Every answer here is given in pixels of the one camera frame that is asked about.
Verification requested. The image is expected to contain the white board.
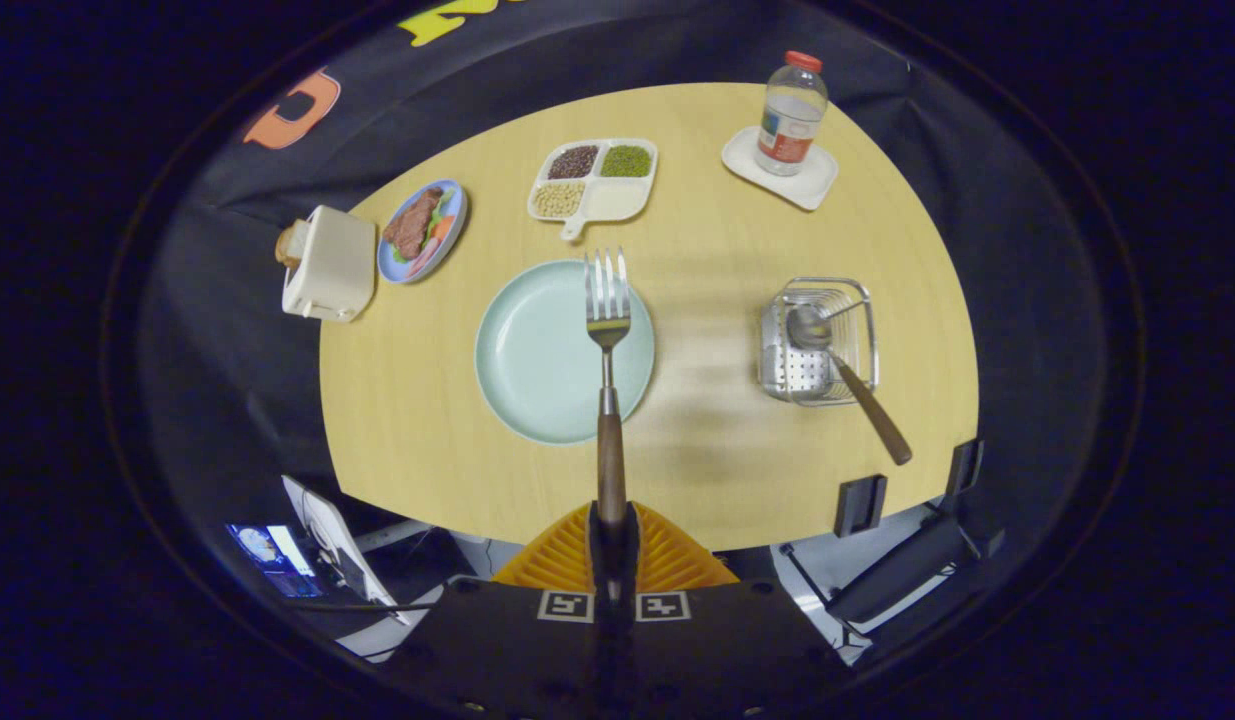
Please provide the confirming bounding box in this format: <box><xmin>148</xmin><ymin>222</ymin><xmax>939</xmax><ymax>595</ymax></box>
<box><xmin>281</xmin><ymin>474</ymin><xmax>410</xmax><ymax>627</ymax></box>

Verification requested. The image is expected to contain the small blue plate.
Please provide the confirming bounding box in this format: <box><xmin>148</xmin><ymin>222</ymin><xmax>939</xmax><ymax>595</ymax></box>
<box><xmin>377</xmin><ymin>179</ymin><xmax>469</xmax><ymax>285</ymax></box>

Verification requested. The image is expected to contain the metal wire basket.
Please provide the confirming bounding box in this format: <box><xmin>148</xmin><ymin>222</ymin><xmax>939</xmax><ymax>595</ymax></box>
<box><xmin>758</xmin><ymin>277</ymin><xmax>880</xmax><ymax>408</ymax></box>

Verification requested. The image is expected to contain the white toaster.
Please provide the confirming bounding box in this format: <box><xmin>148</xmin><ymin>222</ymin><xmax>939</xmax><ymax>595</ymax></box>
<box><xmin>281</xmin><ymin>205</ymin><xmax>378</xmax><ymax>323</ymax></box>

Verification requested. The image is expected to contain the black backdrop cloth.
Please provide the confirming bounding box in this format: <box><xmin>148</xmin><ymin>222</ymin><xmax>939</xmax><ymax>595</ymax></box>
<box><xmin>137</xmin><ymin>0</ymin><xmax>1113</xmax><ymax>641</ymax></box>

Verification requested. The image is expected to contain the white square coaster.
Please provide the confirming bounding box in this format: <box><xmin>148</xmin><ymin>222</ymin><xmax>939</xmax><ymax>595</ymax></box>
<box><xmin>721</xmin><ymin>125</ymin><xmax>840</xmax><ymax>212</ymax></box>

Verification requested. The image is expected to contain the black metal stand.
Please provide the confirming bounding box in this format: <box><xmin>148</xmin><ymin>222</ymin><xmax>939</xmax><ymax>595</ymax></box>
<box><xmin>777</xmin><ymin>510</ymin><xmax>1008</xmax><ymax>641</ymax></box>

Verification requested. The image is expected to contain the heap of pale beans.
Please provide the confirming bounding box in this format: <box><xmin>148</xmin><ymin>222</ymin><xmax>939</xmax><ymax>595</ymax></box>
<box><xmin>531</xmin><ymin>182</ymin><xmax>585</xmax><ymax>219</ymax></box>

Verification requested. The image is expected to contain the metal fork with brown handle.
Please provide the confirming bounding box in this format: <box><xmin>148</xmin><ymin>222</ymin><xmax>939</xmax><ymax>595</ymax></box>
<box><xmin>584</xmin><ymin>248</ymin><xmax>633</xmax><ymax>528</ymax></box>

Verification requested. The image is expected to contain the heap of dark red beans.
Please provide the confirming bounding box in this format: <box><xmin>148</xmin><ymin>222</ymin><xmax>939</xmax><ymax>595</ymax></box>
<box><xmin>547</xmin><ymin>146</ymin><xmax>600</xmax><ymax>181</ymax></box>

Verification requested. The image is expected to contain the green and orange vegetable garnish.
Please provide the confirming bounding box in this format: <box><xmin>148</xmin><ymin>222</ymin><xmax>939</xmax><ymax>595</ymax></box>
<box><xmin>397</xmin><ymin>190</ymin><xmax>459</xmax><ymax>267</ymax></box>

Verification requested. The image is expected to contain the brown steak piece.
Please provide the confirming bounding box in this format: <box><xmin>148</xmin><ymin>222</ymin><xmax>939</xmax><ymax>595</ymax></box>
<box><xmin>382</xmin><ymin>187</ymin><xmax>445</xmax><ymax>261</ymax></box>

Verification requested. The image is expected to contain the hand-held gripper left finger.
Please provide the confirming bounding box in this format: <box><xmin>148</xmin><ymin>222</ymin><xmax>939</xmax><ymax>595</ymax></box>
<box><xmin>382</xmin><ymin>502</ymin><xmax>615</xmax><ymax>720</ymax></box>

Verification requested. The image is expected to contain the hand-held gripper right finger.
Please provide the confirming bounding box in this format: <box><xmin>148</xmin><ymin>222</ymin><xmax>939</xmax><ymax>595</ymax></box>
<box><xmin>614</xmin><ymin>502</ymin><xmax>853</xmax><ymax>720</ymax></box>

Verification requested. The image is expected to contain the black cable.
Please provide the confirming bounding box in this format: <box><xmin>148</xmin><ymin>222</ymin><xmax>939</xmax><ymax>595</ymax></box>
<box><xmin>282</xmin><ymin>596</ymin><xmax>438</xmax><ymax>613</ymax></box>

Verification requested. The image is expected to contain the metal spoon with brown handle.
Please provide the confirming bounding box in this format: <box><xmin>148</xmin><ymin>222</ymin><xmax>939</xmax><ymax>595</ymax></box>
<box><xmin>785</xmin><ymin>304</ymin><xmax>915</xmax><ymax>467</ymax></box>

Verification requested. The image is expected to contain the black table clamp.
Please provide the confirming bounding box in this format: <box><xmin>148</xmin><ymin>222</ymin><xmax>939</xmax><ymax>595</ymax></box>
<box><xmin>945</xmin><ymin>438</ymin><xmax>985</xmax><ymax>498</ymax></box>
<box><xmin>834</xmin><ymin>474</ymin><xmax>889</xmax><ymax>538</ymax></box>

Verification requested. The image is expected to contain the clear bottle with red cap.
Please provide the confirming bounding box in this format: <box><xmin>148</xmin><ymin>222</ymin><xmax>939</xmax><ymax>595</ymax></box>
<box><xmin>755</xmin><ymin>50</ymin><xmax>830</xmax><ymax>178</ymax></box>

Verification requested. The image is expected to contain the light green plate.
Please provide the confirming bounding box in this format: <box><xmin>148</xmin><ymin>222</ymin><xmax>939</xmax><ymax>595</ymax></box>
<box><xmin>474</xmin><ymin>260</ymin><xmax>657</xmax><ymax>446</ymax></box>

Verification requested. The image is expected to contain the white divided tray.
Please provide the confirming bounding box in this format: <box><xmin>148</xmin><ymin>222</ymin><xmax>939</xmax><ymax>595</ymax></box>
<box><xmin>526</xmin><ymin>138</ymin><xmax>660</xmax><ymax>243</ymax></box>

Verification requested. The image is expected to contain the lit screen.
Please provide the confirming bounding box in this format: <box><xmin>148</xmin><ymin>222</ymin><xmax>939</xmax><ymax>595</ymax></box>
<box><xmin>225</xmin><ymin>522</ymin><xmax>325</xmax><ymax>600</ymax></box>

